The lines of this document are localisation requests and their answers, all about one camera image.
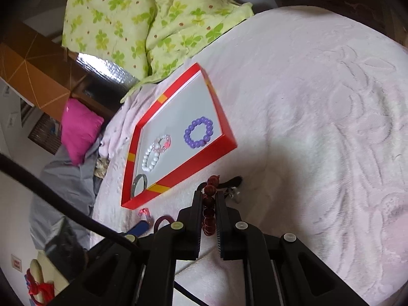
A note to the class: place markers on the green floral quilt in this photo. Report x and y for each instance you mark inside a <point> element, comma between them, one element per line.
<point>111,22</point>

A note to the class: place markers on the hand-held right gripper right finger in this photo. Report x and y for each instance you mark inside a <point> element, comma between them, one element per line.
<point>220,229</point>

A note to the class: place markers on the magenta pillow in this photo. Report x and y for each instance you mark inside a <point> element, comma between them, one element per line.
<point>79,127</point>

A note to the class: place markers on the silver foil sheet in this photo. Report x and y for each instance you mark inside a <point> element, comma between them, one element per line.
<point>105,70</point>

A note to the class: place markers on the grey cloth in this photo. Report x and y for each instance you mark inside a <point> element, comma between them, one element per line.
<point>63,181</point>

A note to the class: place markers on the pale pink blanket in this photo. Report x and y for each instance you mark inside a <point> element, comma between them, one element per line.
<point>302,102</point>

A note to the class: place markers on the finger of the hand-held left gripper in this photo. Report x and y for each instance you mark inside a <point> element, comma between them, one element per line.
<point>139,228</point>

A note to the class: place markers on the wall socket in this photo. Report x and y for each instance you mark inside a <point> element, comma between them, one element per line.
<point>16,263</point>

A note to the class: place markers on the dark glossy object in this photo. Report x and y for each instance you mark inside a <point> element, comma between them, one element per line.
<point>65,242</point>

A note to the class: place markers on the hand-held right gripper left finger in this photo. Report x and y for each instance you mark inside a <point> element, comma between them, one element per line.
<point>197,229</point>

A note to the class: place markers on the beige patterned cloth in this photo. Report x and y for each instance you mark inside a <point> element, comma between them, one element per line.
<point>101,167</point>

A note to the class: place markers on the grey bangle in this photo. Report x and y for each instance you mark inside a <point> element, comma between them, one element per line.
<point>134,188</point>

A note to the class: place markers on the red shallow box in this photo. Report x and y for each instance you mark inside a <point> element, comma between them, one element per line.
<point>185,102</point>

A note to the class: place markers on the red ribbon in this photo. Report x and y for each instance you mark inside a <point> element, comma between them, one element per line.
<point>35,288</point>

